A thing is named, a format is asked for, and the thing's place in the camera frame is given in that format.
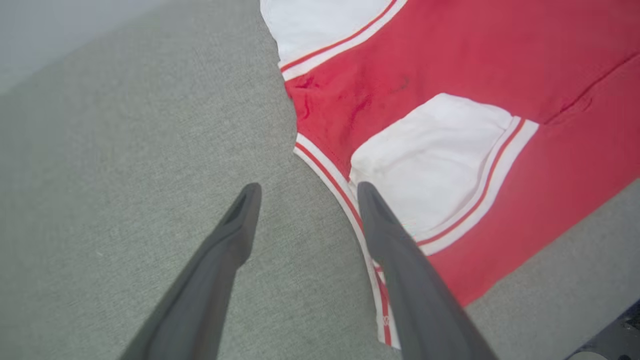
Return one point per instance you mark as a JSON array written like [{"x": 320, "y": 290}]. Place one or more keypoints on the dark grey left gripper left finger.
[{"x": 200, "y": 290}]

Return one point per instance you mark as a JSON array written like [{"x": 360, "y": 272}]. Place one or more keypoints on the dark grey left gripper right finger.
[{"x": 420, "y": 300}]

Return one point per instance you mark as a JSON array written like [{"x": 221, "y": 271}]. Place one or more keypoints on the red Bulls 23 jersey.
[{"x": 500, "y": 60}]

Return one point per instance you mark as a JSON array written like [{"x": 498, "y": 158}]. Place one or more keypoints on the grey fabric sofa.
[{"x": 100, "y": 175}]

